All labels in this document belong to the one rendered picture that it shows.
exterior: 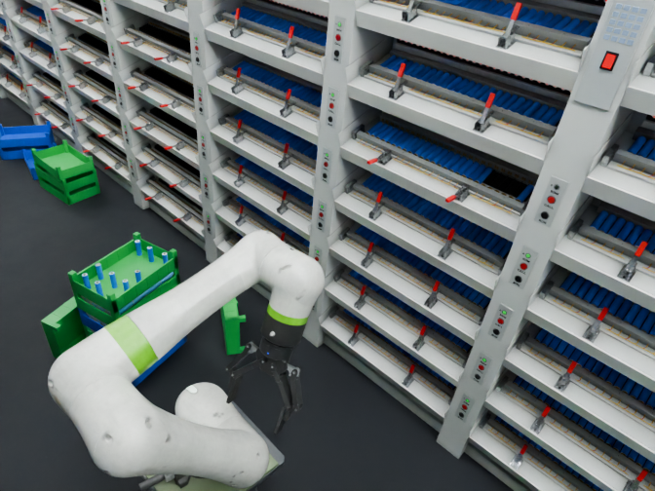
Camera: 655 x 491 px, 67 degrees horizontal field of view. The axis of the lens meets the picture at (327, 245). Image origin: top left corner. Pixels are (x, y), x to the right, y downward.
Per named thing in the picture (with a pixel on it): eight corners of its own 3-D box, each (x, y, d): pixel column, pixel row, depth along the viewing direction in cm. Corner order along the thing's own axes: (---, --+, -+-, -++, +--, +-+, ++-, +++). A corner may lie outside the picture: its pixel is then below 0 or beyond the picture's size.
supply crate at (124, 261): (114, 314, 161) (110, 296, 157) (72, 290, 168) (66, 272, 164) (178, 267, 183) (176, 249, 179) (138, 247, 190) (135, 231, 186)
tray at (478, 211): (514, 243, 127) (520, 218, 120) (341, 157, 158) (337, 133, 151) (553, 198, 135) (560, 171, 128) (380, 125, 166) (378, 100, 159)
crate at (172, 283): (118, 330, 166) (114, 314, 161) (77, 307, 173) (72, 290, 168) (180, 283, 188) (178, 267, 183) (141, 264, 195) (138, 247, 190)
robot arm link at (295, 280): (306, 270, 96) (341, 267, 104) (266, 243, 103) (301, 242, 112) (286, 331, 100) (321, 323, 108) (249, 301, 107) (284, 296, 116)
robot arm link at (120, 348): (84, 438, 90) (53, 407, 82) (55, 395, 97) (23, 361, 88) (169, 373, 99) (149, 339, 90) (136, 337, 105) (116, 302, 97)
